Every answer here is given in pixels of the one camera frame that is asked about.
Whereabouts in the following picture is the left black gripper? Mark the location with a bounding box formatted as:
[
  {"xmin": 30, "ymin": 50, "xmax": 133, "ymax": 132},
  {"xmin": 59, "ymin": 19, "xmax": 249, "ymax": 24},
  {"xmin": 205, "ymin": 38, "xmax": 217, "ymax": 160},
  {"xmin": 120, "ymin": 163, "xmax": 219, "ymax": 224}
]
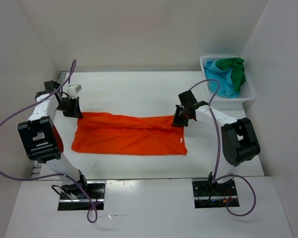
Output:
[{"xmin": 56, "ymin": 96, "xmax": 83, "ymax": 119}]

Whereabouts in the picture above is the orange t-shirt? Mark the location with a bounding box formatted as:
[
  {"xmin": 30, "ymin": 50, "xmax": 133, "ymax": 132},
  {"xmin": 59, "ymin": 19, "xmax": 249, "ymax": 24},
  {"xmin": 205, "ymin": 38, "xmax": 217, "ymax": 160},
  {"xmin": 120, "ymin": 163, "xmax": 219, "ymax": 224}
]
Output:
[{"xmin": 72, "ymin": 112, "xmax": 187, "ymax": 156}]

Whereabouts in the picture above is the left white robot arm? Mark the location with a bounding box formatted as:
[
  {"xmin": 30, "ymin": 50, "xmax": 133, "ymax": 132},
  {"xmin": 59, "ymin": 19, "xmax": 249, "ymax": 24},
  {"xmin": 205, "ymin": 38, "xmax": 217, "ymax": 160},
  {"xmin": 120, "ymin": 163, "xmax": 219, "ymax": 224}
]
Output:
[{"xmin": 17, "ymin": 81, "xmax": 89, "ymax": 198}]

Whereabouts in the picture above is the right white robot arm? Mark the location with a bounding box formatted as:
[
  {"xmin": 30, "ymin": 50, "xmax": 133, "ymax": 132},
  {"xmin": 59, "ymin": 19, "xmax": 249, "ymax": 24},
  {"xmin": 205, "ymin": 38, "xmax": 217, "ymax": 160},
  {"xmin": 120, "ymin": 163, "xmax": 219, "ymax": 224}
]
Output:
[{"xmin": 172, "ymin": 90, "xmax": 260, "ymax": 195}]

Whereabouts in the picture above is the light blue t-shirt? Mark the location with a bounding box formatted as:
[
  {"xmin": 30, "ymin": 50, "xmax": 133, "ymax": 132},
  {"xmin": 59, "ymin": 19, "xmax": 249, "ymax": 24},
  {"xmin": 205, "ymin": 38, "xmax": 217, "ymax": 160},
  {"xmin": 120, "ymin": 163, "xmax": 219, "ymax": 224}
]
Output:
[{"xmin": 204, "ymin": 59, "xmax": 240, "ymax": 98}]

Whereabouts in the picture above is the white plastic basket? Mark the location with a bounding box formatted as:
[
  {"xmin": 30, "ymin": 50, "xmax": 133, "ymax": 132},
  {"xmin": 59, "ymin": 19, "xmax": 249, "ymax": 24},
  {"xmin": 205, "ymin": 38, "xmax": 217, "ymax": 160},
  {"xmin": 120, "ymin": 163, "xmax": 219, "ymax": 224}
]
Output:
[{"xmin": 200, "ymin": 55, "xmax": 256, "ymax": 103}]

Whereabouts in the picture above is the green t-shirt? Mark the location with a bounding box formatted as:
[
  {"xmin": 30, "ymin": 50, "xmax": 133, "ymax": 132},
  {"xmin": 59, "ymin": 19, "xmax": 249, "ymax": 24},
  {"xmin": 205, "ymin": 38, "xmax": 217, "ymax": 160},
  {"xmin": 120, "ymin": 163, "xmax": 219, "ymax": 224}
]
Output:
[{"xmin": 216, "ymin": 58, "xmax": 246, "ymax": 93}]

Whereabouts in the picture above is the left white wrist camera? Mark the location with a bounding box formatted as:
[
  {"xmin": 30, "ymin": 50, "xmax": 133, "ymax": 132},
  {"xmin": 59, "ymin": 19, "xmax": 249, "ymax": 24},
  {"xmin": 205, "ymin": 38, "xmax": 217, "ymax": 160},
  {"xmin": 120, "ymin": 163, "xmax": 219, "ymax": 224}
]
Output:
[{"xmin": 66, "ymin": 84, "xmax": 82, "ymax": 99}]

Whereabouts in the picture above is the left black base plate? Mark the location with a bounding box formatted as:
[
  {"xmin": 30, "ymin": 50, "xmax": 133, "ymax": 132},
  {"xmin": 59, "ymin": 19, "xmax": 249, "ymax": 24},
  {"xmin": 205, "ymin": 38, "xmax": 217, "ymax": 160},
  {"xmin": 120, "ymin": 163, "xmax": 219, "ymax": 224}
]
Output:
[{"xmin": 52, "ymin": 180, "xmax": 106, "ymax": 211}]

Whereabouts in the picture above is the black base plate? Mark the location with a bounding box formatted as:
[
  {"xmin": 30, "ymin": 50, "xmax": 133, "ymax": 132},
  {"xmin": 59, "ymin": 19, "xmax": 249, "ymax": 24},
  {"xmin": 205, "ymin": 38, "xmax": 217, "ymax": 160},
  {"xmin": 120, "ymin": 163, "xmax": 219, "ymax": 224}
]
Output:
[
  {"xmin": 192, "ymin": 179, "xmax": 239, "ymax": 209},
  {"xmin": 52, "ymin": 180, "xmax": 106, "ymax": 211}
]

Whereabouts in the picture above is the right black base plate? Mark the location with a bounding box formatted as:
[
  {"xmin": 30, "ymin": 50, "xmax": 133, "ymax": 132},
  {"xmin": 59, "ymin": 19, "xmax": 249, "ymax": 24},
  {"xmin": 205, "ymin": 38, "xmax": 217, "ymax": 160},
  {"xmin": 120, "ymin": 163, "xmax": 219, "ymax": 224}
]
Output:
[{"xmin": 192, "ymin": 179, "xmax": 239, "ymax": 209}]

